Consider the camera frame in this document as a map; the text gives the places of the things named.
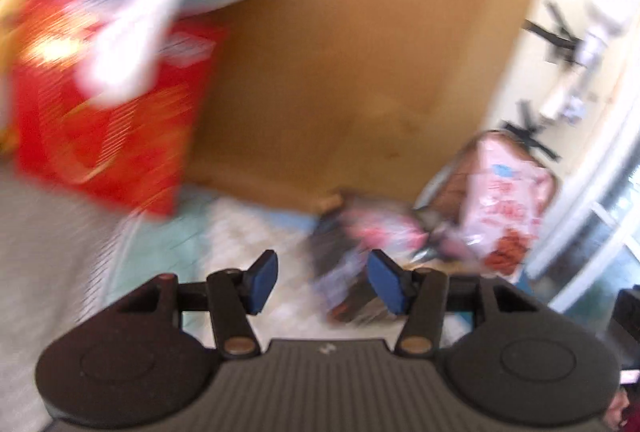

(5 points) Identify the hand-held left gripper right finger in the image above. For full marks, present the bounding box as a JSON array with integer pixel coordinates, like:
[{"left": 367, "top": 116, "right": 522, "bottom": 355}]
[{"left": 366, "top": 249, "right": 543, "bottom": 359}]

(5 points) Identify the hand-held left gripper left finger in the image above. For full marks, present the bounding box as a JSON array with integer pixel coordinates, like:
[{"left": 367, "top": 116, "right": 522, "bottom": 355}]
[{"left": 117, "top": 249, "right": 279, "bottom": 359}]

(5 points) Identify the dark sheep print box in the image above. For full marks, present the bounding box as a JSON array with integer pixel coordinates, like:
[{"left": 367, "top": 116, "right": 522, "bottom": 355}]
[{"left": 307, "top": 207, "right": 416, "bottom": 325}]

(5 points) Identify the pink snack packet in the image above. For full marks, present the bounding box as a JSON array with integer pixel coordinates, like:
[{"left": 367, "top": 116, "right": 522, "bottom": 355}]
[{"left": 340, "top": 201, "right": 432, "bottom": 258}]

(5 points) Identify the patterned white bedsheet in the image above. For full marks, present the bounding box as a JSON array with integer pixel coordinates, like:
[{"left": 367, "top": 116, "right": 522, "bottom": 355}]
[{"left": 90, "top": 185, "right": 501, "bottom": 349}]

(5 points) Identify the large pink snack bag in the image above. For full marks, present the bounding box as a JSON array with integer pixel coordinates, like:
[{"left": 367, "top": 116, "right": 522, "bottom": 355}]
[{"left": 462, "top": 131, "right": 557, "bottom": 284}]

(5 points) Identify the black tape strip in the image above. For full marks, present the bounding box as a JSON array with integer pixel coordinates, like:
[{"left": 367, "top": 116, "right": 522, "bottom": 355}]
[
  {"left": 501, "top": 121, "right": 562, "bottom": 161},
  {"left": 516, "top": 99, "right": 542, "bottom": 138},
  {"left": 521, "top": 4, "right": 589, "bottom": 64}
]

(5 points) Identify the wooden headboard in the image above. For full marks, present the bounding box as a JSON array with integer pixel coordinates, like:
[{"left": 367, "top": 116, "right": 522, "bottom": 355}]
[{"left": 186, "top": 0, "right": 547, "bottom": 217}]

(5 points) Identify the red gift box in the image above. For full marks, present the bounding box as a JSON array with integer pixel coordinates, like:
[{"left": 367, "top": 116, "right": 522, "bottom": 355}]
[{"left": 9, "top": 0, "right": 230, "bottom": 219}]

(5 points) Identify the grey mat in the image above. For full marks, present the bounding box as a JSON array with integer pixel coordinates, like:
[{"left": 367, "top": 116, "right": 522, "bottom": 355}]
[{"left": 0, "top": 165, "right": 128, "bottom": 432}]

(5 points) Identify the yellow plush duck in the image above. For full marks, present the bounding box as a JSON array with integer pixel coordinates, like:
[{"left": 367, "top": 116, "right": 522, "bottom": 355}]
[{"left": 0, "top": 0, "right": 57, "bottom": 155}]

